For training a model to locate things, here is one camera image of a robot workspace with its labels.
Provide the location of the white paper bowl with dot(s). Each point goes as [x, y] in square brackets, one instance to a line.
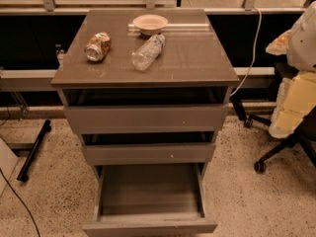
[149, 24]

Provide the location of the black office chair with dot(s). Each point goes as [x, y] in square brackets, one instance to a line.
[305, 132]

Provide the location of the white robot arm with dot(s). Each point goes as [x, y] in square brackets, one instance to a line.
[301, 46]

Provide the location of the grey drawer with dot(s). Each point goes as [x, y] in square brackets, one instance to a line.
[144, 118]
[146, 200]
[154, 153]

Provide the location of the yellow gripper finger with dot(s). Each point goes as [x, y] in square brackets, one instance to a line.
[296, 98]
[278, 45]

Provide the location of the orange soda can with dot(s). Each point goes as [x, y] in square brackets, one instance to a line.
[98, 46]

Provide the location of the clear plastic water bottle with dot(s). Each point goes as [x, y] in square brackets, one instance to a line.
[148, 52]

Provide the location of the black metal bar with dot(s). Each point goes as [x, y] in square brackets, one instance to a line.
[23, 175]

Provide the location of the grey drawer cabinet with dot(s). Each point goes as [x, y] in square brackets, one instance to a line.
[193, 69]

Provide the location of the grey top drawer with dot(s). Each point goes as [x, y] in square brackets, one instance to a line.
[144, 118]

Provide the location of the grey middle drawer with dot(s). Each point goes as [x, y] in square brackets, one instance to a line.
[154, 153]

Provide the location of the grey bottom drawer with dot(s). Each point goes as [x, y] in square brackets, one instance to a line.
[146, 200]

